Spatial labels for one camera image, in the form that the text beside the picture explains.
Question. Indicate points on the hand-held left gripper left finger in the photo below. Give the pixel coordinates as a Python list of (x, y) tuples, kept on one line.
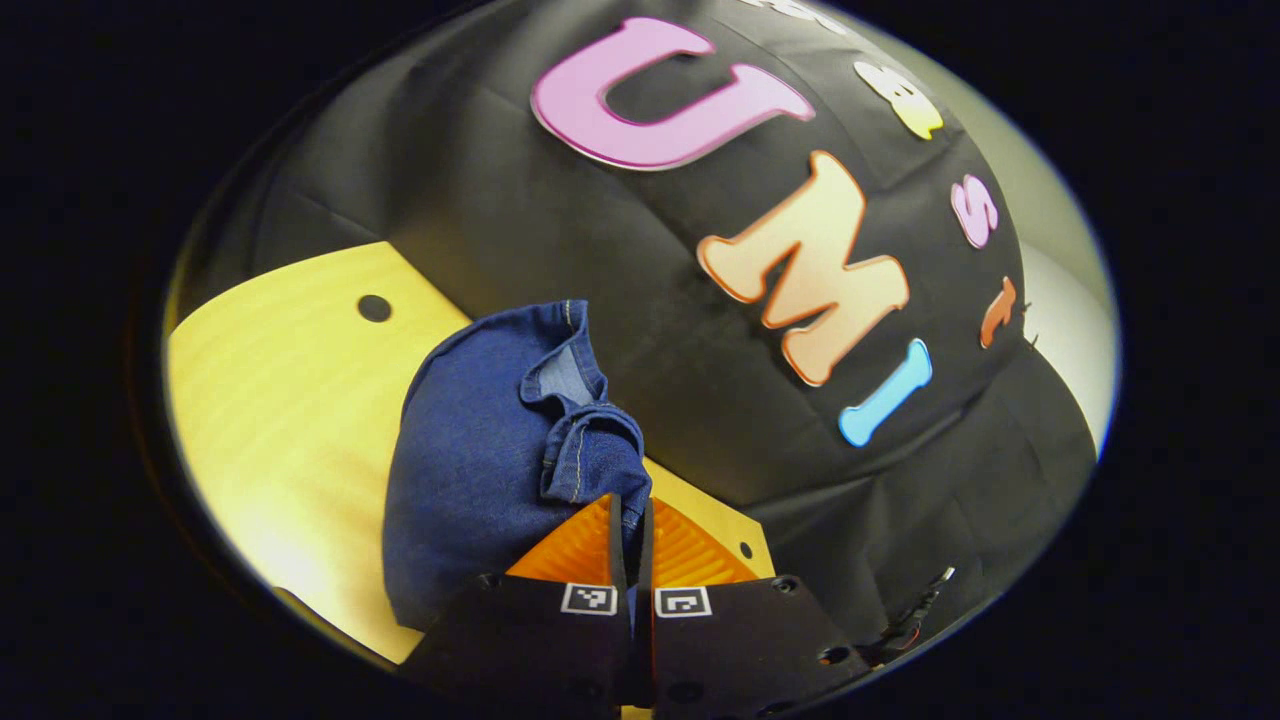
[(530, 650)]

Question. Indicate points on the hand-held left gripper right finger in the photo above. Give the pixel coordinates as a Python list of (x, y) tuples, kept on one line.
[(740, 650)]

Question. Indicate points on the blue denim jeans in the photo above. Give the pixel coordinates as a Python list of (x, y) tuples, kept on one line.
[(470, 460)]

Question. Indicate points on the black backdrop cloth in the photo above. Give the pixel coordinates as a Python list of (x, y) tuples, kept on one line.
[(560, 240)]

